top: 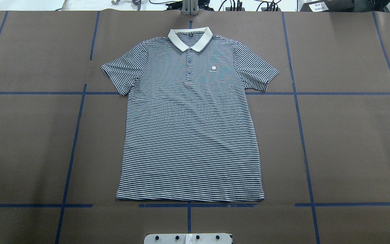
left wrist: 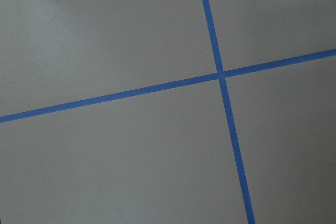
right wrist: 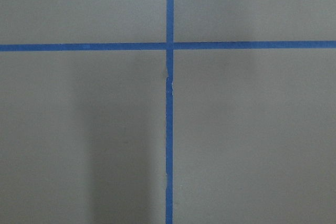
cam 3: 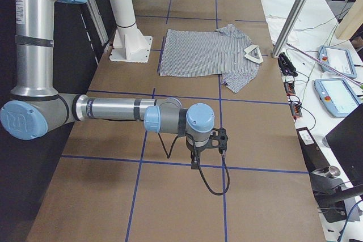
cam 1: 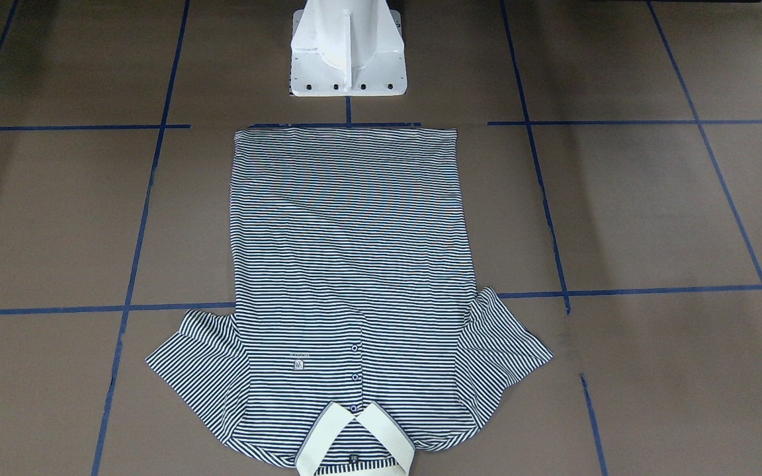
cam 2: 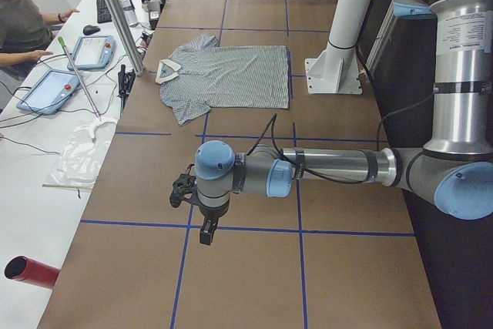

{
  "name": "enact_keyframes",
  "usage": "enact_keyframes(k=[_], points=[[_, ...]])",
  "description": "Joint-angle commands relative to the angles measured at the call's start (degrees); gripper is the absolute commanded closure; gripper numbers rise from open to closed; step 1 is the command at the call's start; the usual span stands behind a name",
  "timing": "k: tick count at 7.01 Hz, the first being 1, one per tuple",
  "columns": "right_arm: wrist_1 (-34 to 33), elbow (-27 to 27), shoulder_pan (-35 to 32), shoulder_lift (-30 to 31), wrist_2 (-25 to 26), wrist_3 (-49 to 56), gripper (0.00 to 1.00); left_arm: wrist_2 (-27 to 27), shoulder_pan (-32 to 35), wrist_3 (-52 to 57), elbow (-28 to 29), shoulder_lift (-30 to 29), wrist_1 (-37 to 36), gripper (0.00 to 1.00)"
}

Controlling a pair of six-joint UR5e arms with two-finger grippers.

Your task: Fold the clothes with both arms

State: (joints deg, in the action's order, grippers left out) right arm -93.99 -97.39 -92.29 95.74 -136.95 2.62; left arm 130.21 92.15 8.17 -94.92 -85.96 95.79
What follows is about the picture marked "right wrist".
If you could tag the blue tape grid lines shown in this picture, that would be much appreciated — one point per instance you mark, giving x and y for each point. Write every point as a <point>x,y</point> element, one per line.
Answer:
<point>170,46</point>

